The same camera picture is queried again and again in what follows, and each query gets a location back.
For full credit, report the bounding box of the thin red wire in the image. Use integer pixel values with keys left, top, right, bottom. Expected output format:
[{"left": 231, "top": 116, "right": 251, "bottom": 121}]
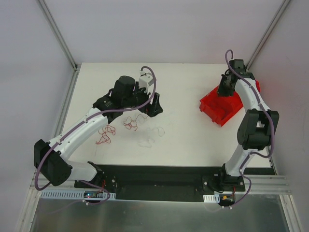
[
  {"left": 95, "top": 124, "right": 116, "bottom": 145},
  {"left": 123, "top": 115, "right": 148, "bottom": 131}
]

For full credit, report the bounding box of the thin white wire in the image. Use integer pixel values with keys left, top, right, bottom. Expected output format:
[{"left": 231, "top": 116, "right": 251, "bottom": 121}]
[{"left": 137, "top": 125, "right": 166, "bottom": 148}]

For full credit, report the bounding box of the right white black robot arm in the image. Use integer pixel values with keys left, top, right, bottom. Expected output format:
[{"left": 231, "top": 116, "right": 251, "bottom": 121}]
[{"left": 217, "top": 59, "right": 280, "bottom": 192}]

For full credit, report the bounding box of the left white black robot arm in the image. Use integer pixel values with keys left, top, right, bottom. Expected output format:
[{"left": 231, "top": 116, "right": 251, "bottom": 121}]
[{"left": 34, "top": 72, "right": 163, "bottom": 188}]

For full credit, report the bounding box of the red plastic bin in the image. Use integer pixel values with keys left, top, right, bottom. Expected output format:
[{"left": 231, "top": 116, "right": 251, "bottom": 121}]
[{"left": 199, "top": 81, "right": 261, "bottom": 127}]

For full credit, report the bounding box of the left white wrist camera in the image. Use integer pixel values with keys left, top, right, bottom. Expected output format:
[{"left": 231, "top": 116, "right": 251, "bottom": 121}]
[{"left": 139, "top": 71, "right": 154, "bottom": 94}]

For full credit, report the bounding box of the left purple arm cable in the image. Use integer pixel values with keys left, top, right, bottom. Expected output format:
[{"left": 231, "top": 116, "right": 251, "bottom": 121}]
[{"left": 35, "top": 65, "right": 158, "bottom": 192}]

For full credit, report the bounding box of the left aluminium frame post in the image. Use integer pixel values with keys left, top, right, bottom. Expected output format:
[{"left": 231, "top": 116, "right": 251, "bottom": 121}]
[{"left": 36, "top": 0, "right": 79, "bottom": 70}]

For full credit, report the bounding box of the aluminium frame post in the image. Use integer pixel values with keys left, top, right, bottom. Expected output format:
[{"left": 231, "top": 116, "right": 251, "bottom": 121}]
[
  {"left": 36, "top": 0, "right": 79, "bottom": 70},
  {"left": 245, "top": 0, "right": 293, "bottom": 70}
]

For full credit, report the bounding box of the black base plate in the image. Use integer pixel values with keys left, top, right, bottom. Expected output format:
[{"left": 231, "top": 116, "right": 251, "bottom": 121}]
[{"left": 73, "top": 164, "right": 244, "bottom": 201}]

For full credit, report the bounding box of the right aluminium frame post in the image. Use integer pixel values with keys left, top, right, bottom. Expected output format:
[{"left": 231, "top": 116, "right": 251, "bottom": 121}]
[{"left": 245, "top": 0, "right": 293, "bottom": 70}]

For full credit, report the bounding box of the right white cable duct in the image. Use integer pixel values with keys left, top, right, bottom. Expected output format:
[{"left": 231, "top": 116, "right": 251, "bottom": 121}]
[{"left": 203, "top": 193, "right": 220, "bottom": 203}]

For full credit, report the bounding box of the white cable duct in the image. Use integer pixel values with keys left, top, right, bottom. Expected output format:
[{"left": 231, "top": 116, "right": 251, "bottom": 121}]
[
  {"left": 203, "top": 193, "right": 220, "bottom": 203},
  {"left": 41, "top": 190, "right": 116, "bottom": 201}
]

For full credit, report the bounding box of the left white cable duct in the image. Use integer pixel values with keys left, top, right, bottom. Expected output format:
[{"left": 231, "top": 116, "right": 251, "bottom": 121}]
[{"left": 41, "top": 190, "right": 116, "bottom": 201}]

